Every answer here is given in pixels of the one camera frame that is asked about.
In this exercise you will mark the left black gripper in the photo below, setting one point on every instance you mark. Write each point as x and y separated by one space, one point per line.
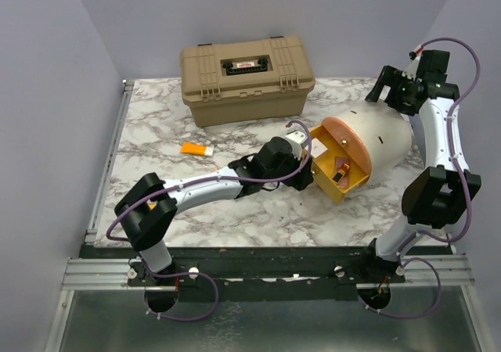
304 177

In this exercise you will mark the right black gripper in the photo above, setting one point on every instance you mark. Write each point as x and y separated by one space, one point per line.
389 77

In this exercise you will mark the small white box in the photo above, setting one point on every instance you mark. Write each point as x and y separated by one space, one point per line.
318 148

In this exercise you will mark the gold black lipstick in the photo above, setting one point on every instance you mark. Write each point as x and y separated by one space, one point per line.
341 175

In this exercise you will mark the pink blush palette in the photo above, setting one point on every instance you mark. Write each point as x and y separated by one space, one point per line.
338 162

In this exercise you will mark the white round makeup organizer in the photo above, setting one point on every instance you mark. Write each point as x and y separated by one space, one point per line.
373 136

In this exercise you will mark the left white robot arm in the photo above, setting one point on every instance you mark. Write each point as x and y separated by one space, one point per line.
147 210

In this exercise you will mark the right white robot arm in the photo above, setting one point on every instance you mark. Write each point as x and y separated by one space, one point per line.
443 192

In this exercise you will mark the tan plastic toolbox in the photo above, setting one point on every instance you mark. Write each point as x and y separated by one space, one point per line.
226 83

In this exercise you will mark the orange white cream tube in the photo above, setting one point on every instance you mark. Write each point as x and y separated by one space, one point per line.
198 150

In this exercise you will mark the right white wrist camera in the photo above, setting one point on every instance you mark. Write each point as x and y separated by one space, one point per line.
410 71

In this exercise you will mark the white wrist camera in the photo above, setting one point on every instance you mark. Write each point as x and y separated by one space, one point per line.
410 71
298 142

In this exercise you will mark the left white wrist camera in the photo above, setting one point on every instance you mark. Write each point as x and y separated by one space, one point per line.
298 142

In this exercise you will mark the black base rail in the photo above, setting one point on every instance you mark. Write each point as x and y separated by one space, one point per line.
254 274

